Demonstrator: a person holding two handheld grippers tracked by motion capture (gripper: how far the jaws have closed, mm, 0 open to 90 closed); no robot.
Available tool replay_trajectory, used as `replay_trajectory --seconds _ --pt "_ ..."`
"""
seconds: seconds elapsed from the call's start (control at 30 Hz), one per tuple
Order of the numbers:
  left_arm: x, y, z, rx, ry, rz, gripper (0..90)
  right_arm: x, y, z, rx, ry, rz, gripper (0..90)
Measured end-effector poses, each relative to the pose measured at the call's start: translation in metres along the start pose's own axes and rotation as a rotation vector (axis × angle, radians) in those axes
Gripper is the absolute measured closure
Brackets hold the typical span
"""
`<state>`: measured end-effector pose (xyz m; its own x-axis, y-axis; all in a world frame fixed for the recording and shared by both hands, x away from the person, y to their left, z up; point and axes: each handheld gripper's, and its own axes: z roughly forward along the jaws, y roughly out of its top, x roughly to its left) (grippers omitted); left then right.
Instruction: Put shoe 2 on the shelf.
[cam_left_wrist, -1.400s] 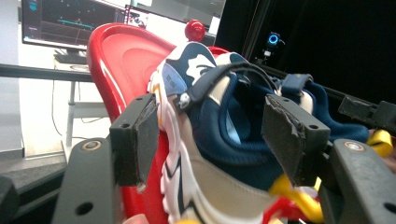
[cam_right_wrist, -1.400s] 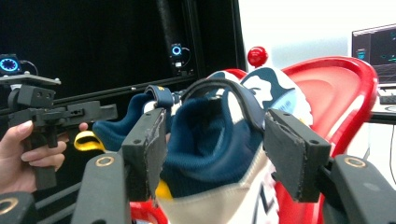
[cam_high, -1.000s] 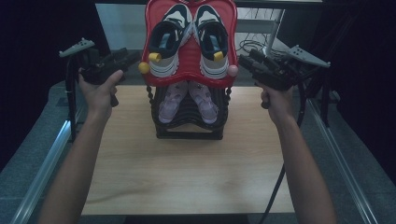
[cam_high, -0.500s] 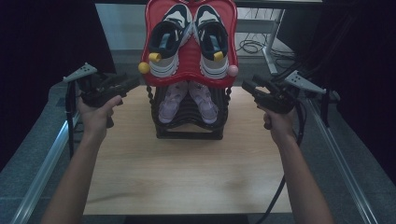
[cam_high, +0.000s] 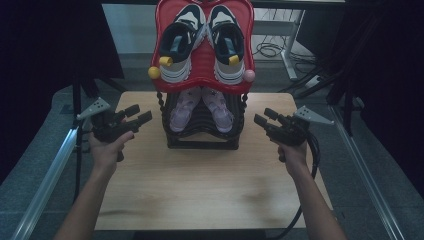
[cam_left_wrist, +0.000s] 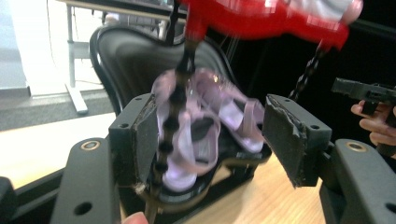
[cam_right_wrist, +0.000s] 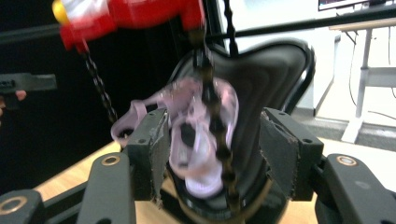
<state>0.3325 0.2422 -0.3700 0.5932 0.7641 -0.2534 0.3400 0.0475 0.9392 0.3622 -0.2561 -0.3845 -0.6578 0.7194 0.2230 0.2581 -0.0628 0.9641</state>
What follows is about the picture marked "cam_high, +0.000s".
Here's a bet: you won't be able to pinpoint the red and black shoe rack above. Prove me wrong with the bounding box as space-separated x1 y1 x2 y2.
148 0 258 150

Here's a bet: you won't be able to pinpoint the navy and white sneaker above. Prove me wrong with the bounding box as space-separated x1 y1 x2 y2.
158 3 208 84
207 3 247 86

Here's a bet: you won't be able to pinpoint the white metal table frame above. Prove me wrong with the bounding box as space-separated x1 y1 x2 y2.
251 9 306 81

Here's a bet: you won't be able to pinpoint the purple star sandal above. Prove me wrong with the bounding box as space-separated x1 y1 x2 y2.
201 85 235 134
169 85 203 133

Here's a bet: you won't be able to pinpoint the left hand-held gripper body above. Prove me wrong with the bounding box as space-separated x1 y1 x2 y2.
75 96 134 144

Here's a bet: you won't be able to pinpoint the black curtain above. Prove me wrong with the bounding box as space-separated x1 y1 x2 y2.
0 0 125 184
296 0 424 201

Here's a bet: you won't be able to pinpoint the black stand legs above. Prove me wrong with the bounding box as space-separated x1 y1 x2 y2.
279 66 355 138
71 71 128 129

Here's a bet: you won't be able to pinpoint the aluminium floor rail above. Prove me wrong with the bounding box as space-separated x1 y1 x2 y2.
9 116 89 240
328 104 406 240

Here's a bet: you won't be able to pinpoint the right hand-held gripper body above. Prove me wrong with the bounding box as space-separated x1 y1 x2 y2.
266 105 335 147

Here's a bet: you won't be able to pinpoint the white power strip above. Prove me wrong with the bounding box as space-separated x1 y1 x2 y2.
304 74 325 89

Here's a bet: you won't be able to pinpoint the bundle of black floor cables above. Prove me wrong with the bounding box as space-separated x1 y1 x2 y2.
254 35 318 66

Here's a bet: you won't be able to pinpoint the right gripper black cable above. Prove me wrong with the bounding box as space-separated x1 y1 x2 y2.
266 131 321 240

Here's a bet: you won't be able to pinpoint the person's left hand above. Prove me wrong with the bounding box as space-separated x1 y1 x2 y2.
88 131 135 174

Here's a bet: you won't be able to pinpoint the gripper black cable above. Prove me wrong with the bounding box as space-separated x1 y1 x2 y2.
73 121 84 204
266 131 321 240

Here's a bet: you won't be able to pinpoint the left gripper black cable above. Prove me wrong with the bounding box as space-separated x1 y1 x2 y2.
73 121 84 204

